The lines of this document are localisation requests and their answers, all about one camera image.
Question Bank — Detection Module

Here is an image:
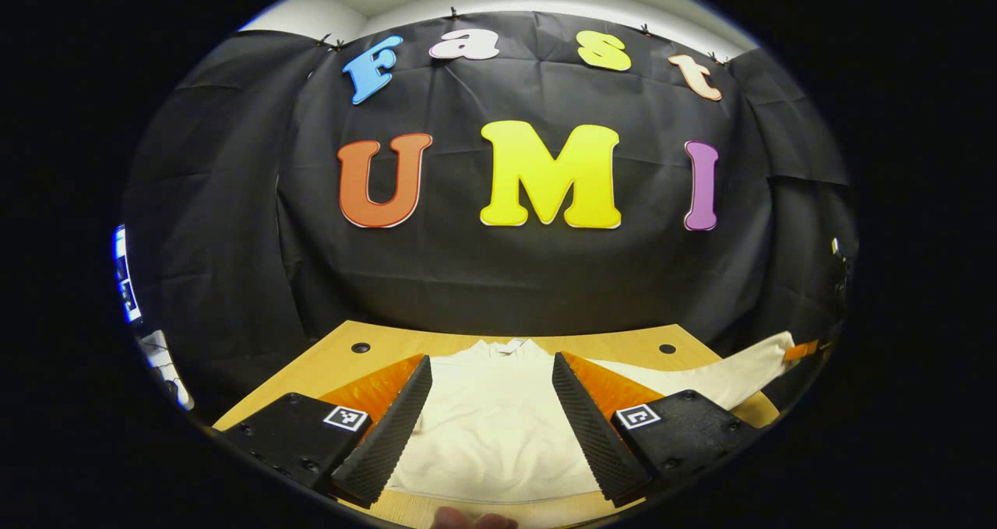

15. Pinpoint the black backdrop cloth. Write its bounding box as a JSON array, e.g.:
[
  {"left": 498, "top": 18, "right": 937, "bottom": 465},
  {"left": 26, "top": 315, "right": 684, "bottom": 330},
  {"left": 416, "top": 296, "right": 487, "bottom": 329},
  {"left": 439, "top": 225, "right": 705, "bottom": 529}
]
[{"left": 121, "top": 11, "right": 861, "bottom": 405}]

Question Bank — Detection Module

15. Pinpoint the computer monitor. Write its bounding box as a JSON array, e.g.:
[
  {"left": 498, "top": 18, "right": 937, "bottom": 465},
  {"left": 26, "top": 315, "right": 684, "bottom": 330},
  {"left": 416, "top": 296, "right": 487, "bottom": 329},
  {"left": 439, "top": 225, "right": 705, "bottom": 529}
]
[{"left": 113, "top": 224, "right": 143, "bottom": 325}]

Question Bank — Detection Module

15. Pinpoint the white side desk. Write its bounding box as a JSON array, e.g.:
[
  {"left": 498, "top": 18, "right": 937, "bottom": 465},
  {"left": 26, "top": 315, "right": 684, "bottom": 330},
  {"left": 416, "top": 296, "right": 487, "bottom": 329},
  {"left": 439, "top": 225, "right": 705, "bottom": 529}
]
[{"left": 139, "top": 329, "right": 196, "bottom": 411}]

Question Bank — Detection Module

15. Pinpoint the cream sweater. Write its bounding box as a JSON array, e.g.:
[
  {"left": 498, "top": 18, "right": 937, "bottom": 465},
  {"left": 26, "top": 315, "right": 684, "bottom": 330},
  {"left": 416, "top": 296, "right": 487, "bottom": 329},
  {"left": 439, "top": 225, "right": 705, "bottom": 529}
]
[{"left": 386, "top": 330, "right": 799, "bottom": 505}]

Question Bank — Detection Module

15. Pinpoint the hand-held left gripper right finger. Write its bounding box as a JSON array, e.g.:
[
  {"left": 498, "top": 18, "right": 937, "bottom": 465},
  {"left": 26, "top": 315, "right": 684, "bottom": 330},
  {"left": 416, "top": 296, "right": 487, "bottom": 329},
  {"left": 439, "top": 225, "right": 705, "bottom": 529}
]
[{"left": 551, "top": 351, "right": 768, "bottom": 508}]

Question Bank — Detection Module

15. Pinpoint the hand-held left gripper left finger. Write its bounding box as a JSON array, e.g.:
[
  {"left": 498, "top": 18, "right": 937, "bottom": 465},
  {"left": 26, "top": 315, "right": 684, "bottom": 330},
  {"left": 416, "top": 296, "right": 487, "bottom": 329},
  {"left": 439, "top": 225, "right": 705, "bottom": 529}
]
[{"left": 214, "top": 354, "right": 434, "bottom": 508}]

